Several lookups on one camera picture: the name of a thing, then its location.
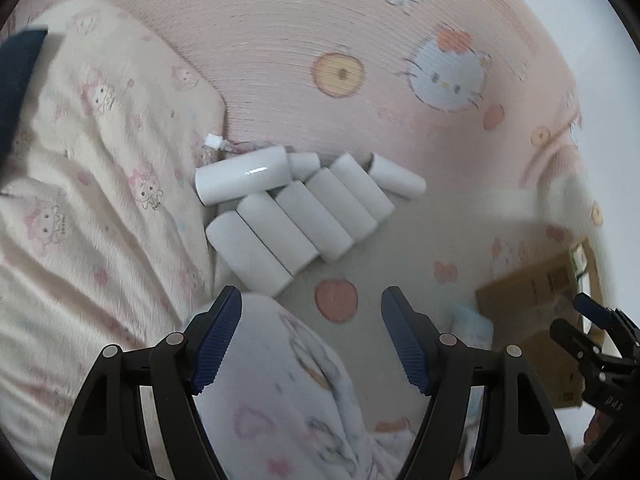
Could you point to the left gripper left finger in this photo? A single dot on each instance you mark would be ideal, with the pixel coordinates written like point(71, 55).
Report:
point(104, 436)

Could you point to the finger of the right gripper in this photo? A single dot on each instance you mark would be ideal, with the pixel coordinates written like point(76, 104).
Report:
point(614, 322)
point(583, 350)

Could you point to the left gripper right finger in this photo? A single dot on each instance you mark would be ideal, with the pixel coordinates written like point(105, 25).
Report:
point(519, 436)

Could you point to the white paper roll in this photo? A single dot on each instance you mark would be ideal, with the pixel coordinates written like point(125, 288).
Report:
point(344, 207)
point(330, 239)
point(363, 187)
point(246, 255)
point(277, 231)
point(396, 179)

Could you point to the large glossy white tube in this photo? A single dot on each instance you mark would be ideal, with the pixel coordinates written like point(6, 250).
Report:
point(243, 175)

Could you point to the brown cardboard box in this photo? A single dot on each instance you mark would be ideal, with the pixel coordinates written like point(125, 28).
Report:
point(523, 304)

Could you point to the cream printed pillow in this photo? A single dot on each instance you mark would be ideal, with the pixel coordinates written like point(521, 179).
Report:
point(102, 233)

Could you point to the pink Hello Kitty bedsheet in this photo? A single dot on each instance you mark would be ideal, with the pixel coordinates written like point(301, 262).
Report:
point(473, 95)

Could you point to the small white tube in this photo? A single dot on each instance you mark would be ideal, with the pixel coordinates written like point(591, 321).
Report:
point(303, 165)

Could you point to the dark navy cloth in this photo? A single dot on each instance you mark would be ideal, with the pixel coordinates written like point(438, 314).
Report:
point(19, 55)

